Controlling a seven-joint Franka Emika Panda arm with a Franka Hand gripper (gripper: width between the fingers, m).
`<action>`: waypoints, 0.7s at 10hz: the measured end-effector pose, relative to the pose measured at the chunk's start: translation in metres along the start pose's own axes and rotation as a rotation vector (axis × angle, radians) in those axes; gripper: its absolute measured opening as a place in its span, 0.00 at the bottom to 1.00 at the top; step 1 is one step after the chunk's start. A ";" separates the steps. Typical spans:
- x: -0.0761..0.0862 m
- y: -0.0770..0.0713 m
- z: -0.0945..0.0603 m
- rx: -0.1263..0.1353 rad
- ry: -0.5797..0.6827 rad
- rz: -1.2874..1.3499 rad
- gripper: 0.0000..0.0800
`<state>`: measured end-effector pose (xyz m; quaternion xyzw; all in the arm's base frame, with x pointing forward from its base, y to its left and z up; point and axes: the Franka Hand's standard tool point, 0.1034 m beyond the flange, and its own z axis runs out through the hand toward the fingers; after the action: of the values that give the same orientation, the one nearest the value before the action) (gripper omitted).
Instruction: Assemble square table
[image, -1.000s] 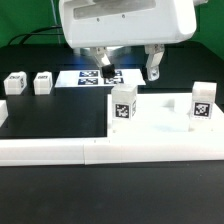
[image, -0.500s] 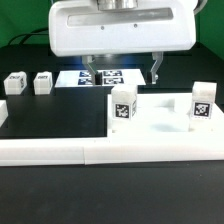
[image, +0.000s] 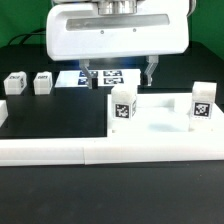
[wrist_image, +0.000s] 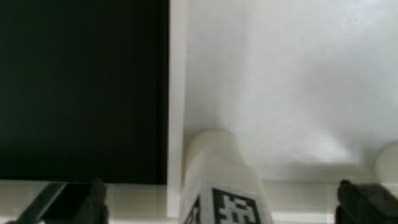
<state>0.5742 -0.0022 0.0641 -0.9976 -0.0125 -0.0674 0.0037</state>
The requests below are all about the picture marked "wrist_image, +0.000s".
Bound white square tabletop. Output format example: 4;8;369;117
166;0;398;224

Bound white U-shaped obstacle fence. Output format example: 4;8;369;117
0;180;398;224

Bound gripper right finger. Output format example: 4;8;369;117
335;180;398;224

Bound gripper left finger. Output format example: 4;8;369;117
15;179;109;224

